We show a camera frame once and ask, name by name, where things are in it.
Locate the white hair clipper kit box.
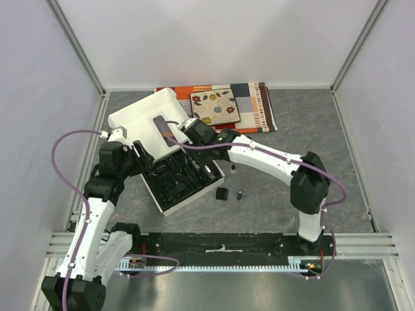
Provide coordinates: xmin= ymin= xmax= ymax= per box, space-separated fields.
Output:
xmin=108 ymin=88 xmax=224 ymax=216

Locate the black comb guard attachment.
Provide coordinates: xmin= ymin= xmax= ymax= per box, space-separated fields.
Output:
xmin=215 ymin=187 xmax=229 ymax=201

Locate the small black cylinder battery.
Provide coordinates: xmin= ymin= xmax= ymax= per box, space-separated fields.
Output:
xmin=237 ymin=190 xmax=244 ymax=200

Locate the silver black hair clipper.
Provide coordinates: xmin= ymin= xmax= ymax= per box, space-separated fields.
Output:
xmin=192 ymin=159 xmax=216 ymax=181

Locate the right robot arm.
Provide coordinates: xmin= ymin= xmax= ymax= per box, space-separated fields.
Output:
xmin=178 ymin=119 xmax=330 ymax=255

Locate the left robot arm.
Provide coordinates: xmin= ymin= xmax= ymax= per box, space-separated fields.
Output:
xmin=41 ymin=141 xmax=154 ymax=310

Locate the floral square plate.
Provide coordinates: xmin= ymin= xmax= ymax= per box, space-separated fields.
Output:
xmin=190 ymin=88 xmax=241 ymax=126

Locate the patchwork orange cloth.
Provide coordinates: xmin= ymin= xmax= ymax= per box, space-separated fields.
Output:
xmin=172 ymin=82 xmax=278 ymax=134

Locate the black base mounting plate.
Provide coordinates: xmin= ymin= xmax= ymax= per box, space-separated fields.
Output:
xmin=128 ymin=233 xmax=335 ymax=264

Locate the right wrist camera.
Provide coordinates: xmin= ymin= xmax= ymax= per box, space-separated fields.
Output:
xmin=176 ymin=118 xmax=198 ymax=132

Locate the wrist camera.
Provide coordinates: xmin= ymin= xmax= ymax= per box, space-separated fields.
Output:
xmin=99 ymin=126 xmax=132 ymax=148
xmin=176 ymin=118 xmax=198 ymax=132

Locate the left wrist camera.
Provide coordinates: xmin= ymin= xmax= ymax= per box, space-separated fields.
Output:
xmin=99 ymin=126 xmax=132 ymax=148

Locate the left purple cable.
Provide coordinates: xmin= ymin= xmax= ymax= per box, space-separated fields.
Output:
xmin=51 ymin=128 xmax=180 ymax=311

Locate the purple cable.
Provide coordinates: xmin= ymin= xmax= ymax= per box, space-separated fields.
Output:
xmin=165 ymin=120 xmax=348 ymax=281
xmin=51 ymin=128 xmax=180 ymax=311

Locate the grey cable duct rail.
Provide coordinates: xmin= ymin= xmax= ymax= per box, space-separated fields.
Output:
xmin=115 ymin=257 xmax=324 ymax=273

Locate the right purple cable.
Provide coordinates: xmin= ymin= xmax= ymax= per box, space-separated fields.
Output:
xmin=165 ymin=120 xmax=348 ymax=281

